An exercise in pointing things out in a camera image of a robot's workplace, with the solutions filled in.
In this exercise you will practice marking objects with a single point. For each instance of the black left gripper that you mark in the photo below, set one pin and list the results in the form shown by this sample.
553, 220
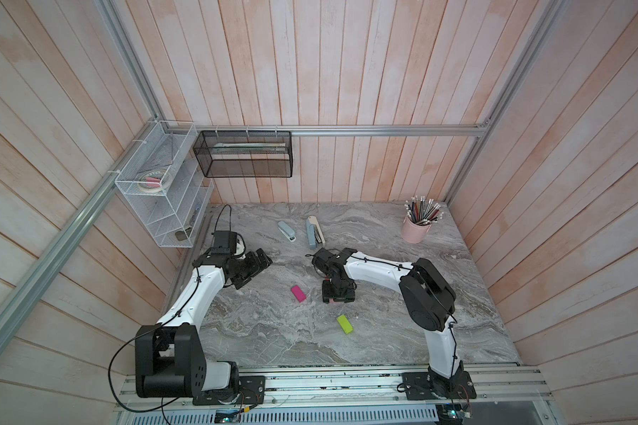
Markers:
255, 266

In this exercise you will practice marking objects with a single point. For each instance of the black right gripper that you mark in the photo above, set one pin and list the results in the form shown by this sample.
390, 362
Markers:
346, 297

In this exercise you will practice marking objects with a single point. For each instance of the lime green building block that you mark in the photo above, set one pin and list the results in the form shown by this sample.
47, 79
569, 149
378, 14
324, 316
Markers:
345, 325

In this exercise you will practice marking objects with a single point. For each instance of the magenta building block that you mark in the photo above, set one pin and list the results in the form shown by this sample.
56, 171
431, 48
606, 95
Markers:
298, 293

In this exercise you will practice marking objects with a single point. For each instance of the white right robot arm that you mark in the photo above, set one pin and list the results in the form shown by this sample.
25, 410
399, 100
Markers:
428, 297

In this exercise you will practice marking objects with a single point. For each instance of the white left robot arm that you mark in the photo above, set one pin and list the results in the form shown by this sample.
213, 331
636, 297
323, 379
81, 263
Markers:
170, 359

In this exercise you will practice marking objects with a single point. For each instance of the beige and grey stapler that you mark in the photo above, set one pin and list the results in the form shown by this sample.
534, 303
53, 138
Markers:
314, 232

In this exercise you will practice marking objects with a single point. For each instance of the small blue-grey stapler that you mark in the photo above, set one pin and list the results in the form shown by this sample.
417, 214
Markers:
287, 231

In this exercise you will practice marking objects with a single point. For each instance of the pink pencil cup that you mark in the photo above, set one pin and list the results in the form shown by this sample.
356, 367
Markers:
414, 233

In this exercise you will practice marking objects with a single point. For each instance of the bundle of pencils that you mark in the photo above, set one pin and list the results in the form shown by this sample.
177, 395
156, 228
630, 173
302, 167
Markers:
423, 211

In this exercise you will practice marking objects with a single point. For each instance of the black mesh basket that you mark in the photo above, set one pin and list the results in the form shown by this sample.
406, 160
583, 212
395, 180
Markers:
244, 153

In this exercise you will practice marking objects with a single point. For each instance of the tape roll on shelf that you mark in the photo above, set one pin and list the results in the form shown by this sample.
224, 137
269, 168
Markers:
154, 181

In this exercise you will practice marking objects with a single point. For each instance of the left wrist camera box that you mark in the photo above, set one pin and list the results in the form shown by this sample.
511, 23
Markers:
226, 242

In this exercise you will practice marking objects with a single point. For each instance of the white wire shelf rack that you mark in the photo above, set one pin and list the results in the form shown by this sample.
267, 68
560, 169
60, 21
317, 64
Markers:
172, 217

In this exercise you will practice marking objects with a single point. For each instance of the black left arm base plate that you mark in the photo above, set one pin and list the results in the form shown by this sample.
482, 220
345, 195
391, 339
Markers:
244, 390

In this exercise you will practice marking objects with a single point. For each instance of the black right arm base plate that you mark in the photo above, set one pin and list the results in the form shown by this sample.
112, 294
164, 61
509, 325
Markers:
431, 386

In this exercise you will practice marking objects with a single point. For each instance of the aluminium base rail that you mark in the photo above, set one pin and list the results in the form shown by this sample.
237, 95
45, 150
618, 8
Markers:
372, 385

